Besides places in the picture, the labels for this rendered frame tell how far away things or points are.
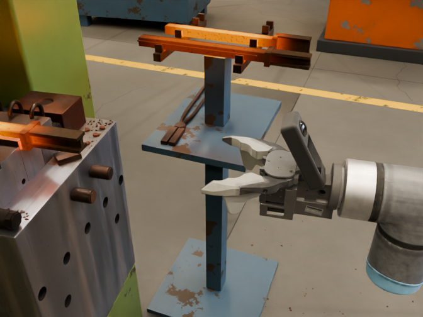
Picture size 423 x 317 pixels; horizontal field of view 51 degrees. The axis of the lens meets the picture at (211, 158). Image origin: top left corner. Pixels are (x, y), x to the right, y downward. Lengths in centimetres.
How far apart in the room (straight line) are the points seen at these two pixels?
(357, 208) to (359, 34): 348
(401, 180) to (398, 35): 345
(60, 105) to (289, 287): 121
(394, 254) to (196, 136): 70
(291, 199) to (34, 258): 43
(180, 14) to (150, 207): 256
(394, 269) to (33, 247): 58
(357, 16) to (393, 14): 28
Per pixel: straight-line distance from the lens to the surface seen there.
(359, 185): 67
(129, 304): 131
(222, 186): 64
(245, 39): 120
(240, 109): 141
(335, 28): 411
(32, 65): 109
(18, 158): 83
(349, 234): 211
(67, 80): 121
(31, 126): 82
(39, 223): 80
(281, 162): 69
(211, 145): 122
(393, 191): 67
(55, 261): 87
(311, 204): 71
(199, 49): 110
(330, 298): 184
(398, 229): 71
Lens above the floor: 139
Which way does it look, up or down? 34 degrees down
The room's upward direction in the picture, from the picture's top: straight up
